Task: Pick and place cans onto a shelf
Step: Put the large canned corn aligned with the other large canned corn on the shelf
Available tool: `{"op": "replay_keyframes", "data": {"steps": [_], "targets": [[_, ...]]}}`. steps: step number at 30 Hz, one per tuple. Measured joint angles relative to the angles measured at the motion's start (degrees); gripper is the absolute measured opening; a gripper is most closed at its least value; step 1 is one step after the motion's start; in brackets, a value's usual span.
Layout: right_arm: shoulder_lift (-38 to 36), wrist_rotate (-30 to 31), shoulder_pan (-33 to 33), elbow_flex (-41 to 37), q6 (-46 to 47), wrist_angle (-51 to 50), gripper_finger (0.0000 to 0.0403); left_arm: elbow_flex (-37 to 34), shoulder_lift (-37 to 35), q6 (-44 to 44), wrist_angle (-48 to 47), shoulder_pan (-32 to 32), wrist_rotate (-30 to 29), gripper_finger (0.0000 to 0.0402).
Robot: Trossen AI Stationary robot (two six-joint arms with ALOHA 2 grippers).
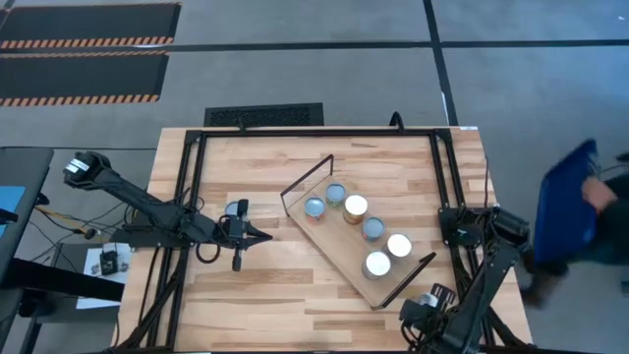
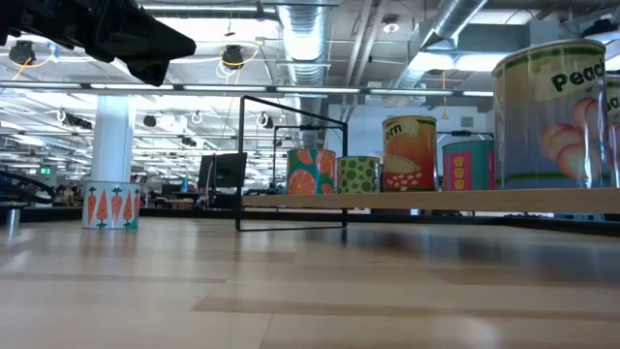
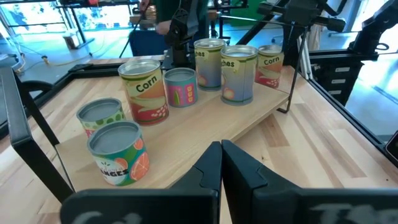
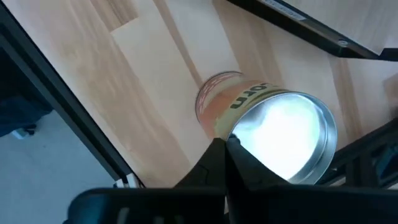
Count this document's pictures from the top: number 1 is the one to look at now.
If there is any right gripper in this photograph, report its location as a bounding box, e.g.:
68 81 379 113
400 283 461 354

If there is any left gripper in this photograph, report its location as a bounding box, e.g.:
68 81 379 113
218 199 274 271

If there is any wide can pale label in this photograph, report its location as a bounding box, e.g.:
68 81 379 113
361 250 393 281

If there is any tall yellow label can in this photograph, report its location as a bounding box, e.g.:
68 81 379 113
381 232 414 262

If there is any teal mandarin oranges can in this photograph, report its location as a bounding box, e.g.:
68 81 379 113
303 196 327 222

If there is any small grey can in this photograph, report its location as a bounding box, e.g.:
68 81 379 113
362 216 387 244

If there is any green label can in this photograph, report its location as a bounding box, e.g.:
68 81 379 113
324 182 348 208

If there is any gold can white lid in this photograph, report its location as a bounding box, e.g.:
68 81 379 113
342 194 370 226

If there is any black floor grate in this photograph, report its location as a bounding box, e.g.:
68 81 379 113
203 102 325 128

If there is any small black device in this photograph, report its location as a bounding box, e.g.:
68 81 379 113
99 249 119 275

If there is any blue plastic bin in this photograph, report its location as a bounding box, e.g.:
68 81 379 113
533 139 600 266

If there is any white paper sheet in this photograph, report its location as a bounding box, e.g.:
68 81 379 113
82 244 133 285

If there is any person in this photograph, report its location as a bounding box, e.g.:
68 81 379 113
520 151 629 309

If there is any black desk beam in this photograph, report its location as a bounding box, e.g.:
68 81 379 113
0 258 125 302

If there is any person's hand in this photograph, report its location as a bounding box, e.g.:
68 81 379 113
582 176 618 212

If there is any black hazard striped floor mat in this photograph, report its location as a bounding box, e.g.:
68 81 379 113
0 51 171 107
0 2 182 50

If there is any black desk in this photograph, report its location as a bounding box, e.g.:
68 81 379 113
0 146 55 276

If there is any blue panel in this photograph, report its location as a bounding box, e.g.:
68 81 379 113
0 185 26 238

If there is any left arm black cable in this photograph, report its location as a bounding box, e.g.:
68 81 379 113
195 223 232 266

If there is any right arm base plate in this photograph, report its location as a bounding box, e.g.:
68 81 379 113
438 206 492 247

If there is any wooden tray with black handles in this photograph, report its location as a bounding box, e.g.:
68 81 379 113
279 153 437 311

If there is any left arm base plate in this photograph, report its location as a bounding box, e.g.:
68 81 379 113
122 210 200 250

